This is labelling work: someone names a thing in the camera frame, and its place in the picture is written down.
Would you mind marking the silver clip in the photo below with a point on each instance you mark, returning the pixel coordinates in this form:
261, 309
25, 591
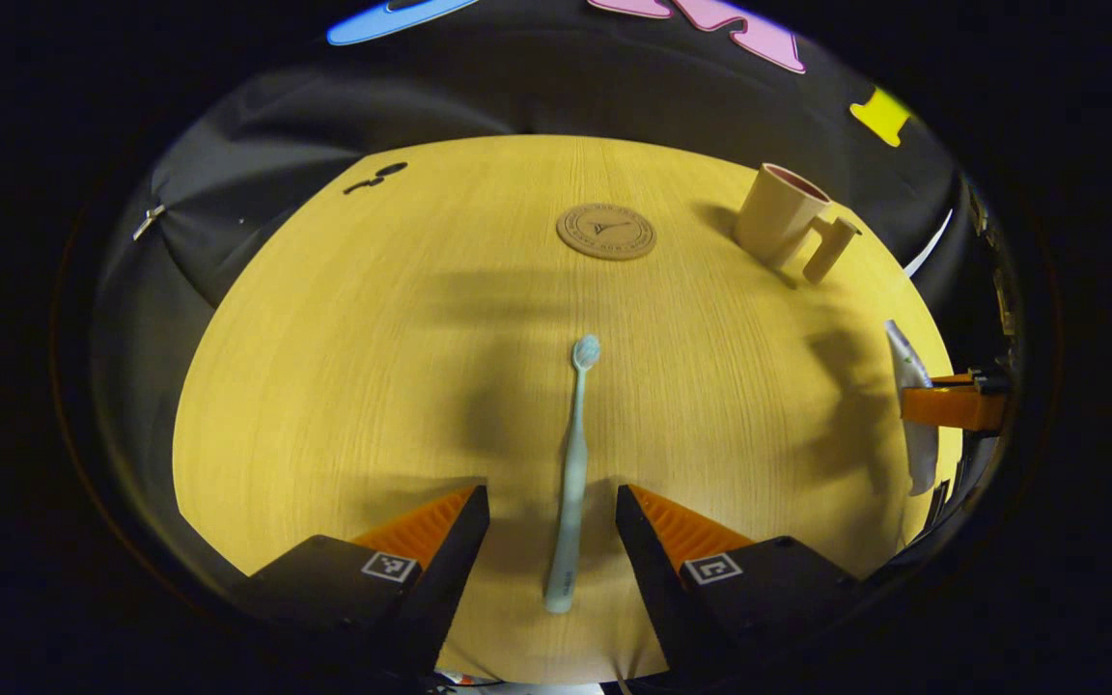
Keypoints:
148, 222

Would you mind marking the beige cup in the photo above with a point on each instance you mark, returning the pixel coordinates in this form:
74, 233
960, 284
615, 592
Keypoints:
773, 217

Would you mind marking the round wooden coaster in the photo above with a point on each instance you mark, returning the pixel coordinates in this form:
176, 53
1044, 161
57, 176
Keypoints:
606, 232

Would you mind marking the pale green toothbrush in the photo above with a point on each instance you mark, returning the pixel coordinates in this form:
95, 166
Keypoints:
573, 463

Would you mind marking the white toothpaste tube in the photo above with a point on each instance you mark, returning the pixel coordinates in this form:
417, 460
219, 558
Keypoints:
906, 362

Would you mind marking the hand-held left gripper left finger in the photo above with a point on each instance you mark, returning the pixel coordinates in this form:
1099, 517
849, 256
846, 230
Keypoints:
450, 569

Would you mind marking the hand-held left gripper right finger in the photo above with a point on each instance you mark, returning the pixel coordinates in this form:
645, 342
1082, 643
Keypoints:
653, 569

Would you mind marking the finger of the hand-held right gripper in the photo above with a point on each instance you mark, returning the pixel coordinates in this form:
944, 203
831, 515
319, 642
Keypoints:
976, 379
952, 407

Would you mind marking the black backdrop cloth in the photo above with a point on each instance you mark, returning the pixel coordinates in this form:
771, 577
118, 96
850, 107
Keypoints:
517, 87

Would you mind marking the wooden desktop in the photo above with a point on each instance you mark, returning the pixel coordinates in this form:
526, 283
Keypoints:
373, 386

